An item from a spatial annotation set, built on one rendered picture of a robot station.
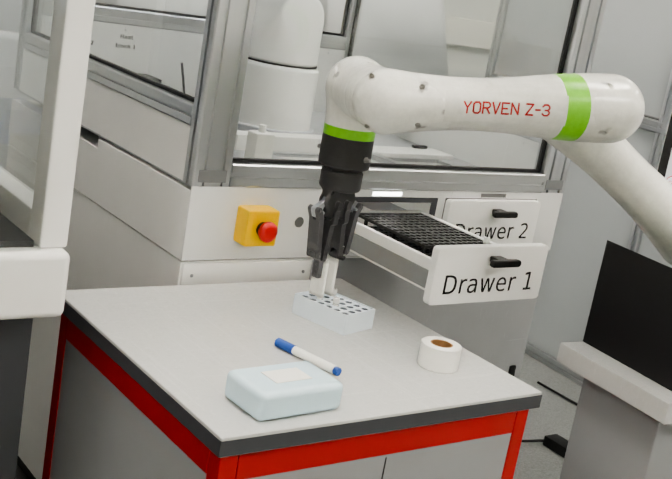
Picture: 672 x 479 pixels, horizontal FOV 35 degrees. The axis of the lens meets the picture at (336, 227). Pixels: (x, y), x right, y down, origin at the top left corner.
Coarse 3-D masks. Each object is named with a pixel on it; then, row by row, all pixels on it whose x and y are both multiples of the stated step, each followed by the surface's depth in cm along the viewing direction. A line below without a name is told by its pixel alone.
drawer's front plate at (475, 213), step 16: (448, 208) 236; (464, 208) 239; (480, 208) 242; (496, 208) 245; (512, 208) 248; (528, 208) 251; (464, 224) 240; (480, 224) 243; (496, 224) 246; (512, 224) 249; (528, 224) 253; (496, 240) 248; (512, 240) 251; (528, 240) 254
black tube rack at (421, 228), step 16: (384, 224) 216; (400, 224) 218; (416, 224) 221; (432, 224) 224; (400, 240) 217; (416, 240) 207; (432, 240) 209; (448, 240) 211; (464, 240) 214; (480, 240) 217
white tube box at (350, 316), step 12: (300, 300) 194; (312, 300) 193; (324, 300) 195; (348, 300) 197; (300, 312) 195; (312, 312) 193; (324, 312) 191; (336, 312) 189; (348, 312) 191; (360, 312) 191; (372, 312) 194; (324, 324) 191; (336, 324) 190; (348, 324) 189; (360, 324) 192; (372, 324) 195
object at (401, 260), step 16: (368, 224) 228; (448, 224) 228; (352, 240) 215; (368, 240) 211; (384, 240) 208; (368, 256) 211; (384, 256) 207; (400, 256) 204; (416, 256) 200; (400, 272) 204; (416, 272) 200
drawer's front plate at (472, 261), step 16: (432, 256) 194; (448, 256) 194; (464, 256) 197; (480, 256) 199; (512, 256) 204; (528, 256) 207; (544, 256) 210; (432, 272) 194; (448, 272) 195; (464, 272) 198; (480, 272) 200; (496, 272) 203; (512, 272) 206; (432, 288) 194; (448, 288) 197; (464, 288) 199; (480, 288) 202; (512, 288) 207; (432, 304) 195
